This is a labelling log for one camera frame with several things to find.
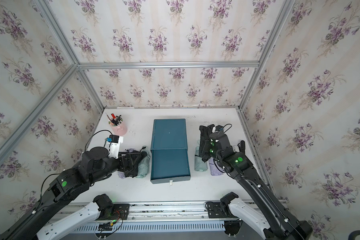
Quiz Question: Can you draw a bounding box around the black stapler device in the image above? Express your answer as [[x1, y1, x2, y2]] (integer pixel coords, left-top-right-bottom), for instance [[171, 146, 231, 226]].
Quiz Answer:
[[233, 140, 246, 153]]

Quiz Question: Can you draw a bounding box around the pink pen holder cup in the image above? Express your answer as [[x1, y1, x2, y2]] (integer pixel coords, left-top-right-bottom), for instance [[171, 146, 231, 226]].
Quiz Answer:
[[107, 114, 128, 137]]

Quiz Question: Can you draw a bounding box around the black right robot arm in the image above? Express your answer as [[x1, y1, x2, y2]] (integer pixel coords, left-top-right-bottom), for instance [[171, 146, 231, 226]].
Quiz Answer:
[[199, 125, 313, 240]]

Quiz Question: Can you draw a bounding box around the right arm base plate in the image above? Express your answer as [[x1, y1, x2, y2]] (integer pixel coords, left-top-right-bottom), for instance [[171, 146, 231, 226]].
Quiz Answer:
[[205, 192, 239, 219]]

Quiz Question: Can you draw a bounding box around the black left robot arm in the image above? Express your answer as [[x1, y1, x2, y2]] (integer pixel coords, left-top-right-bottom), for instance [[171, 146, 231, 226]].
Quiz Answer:
[[0, 134, 147, 240]]

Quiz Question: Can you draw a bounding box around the teal drawer cabinet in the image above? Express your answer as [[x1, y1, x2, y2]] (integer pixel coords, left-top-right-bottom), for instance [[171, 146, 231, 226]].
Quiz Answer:
[[151, 119, 191, 184]]

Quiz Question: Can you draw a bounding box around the aluminium front rail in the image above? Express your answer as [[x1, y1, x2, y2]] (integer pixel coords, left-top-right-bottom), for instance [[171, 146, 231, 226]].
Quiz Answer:
[[47, 201, 289, 224]]

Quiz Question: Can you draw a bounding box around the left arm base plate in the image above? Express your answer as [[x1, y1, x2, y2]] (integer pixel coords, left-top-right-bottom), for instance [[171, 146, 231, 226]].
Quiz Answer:
[[93, 194, 131, 221]]

